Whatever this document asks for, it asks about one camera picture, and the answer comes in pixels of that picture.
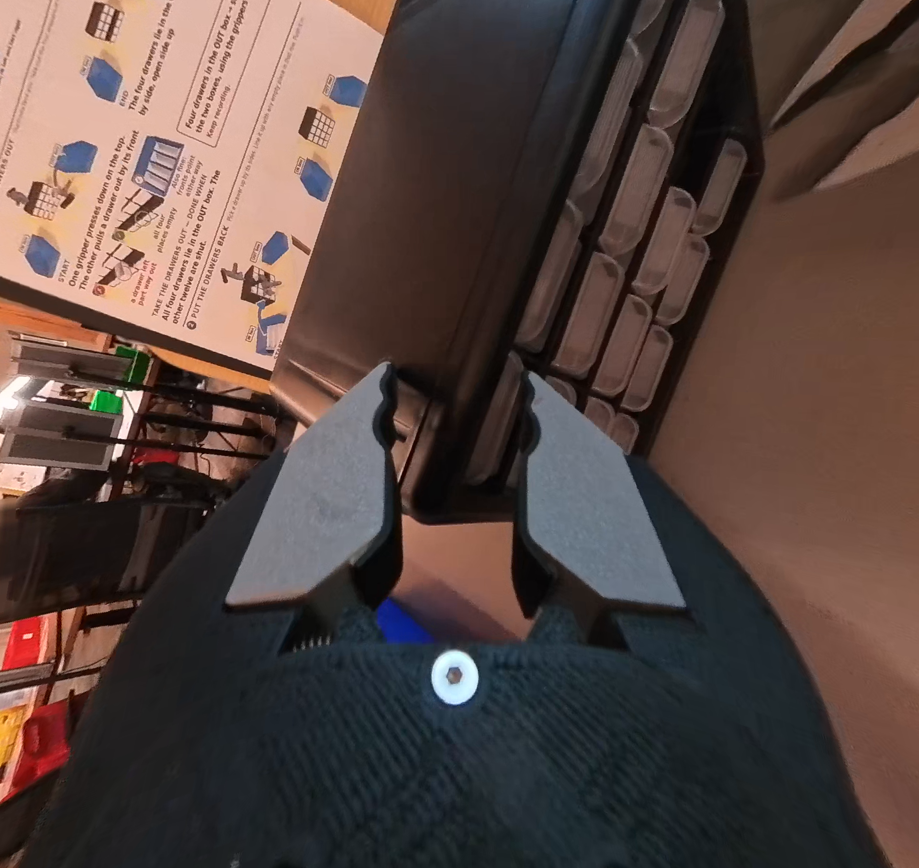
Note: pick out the black drawer cabinet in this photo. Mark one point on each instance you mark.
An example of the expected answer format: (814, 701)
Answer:
(445, 200)

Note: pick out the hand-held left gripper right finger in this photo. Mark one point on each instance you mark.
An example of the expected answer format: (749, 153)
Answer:
(589, 516)

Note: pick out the blue plastic bin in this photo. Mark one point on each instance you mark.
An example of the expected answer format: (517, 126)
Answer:
(402, 627)

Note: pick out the red storage crate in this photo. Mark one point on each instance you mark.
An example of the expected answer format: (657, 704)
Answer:
(25, 642)

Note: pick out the white instruction poster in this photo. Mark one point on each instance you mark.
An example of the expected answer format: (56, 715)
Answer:
(179, 129)

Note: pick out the set of clear cabinet drawers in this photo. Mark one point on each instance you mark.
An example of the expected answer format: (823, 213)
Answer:
(632, 186)

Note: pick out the grey metal rack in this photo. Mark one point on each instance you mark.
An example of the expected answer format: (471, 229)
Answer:
(57, 437)

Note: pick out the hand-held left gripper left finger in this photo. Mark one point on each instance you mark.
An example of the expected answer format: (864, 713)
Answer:
(316, 502)

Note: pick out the brown cardboard box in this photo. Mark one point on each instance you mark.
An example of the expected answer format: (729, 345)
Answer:
(861, 57)

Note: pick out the green storage crate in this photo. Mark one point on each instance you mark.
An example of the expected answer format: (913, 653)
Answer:
(108, 403)

